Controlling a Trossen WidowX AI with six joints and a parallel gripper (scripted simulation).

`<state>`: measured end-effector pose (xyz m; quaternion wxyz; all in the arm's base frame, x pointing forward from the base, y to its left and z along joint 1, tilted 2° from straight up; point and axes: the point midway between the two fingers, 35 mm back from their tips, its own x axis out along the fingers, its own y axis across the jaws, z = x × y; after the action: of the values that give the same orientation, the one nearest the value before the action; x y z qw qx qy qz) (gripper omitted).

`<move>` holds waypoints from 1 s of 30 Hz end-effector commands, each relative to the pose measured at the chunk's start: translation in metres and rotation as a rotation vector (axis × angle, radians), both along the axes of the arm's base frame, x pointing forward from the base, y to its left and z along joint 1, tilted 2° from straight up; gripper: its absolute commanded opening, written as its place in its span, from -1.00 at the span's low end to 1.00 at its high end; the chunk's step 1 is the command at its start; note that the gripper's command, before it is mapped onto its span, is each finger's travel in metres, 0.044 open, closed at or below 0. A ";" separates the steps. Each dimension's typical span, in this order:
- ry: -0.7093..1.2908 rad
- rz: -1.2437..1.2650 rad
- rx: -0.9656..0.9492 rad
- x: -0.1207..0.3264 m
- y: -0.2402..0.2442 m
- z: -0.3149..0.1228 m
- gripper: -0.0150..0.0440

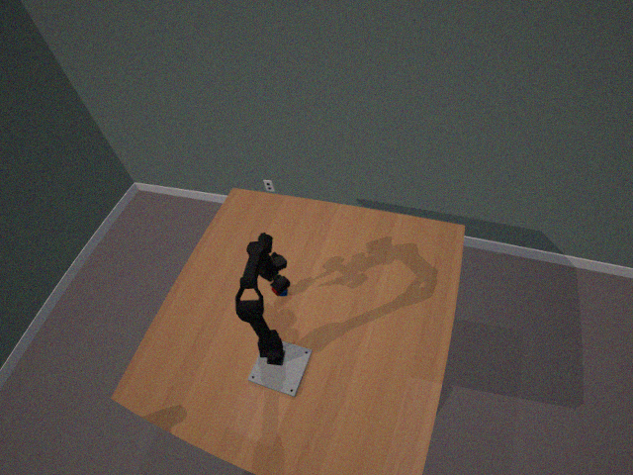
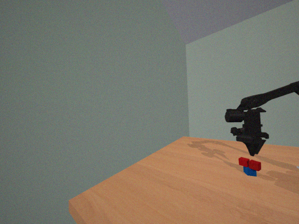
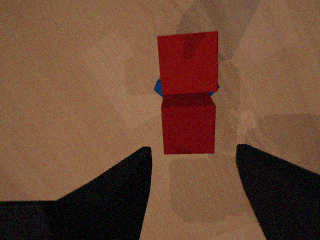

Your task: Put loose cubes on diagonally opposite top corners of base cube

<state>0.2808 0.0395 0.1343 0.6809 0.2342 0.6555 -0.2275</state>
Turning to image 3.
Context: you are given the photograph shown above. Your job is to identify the blue cube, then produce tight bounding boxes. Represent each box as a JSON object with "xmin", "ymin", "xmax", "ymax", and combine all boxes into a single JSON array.
[{"xmin": 154, "ymin": 78, "xmax": 214, "ymax": 98}]

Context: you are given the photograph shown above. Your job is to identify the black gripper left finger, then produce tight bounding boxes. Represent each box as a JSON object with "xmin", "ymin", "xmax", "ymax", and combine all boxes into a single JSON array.
[{"xmin": 0, "ymin": 147, "xmax": 152, "ymax": 240}]

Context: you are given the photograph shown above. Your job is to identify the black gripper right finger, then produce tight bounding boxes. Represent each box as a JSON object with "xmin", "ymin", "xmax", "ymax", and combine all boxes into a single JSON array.
[{"xmin": 236, "ymin": 144, "xmax": 320, "ymax": 240}]

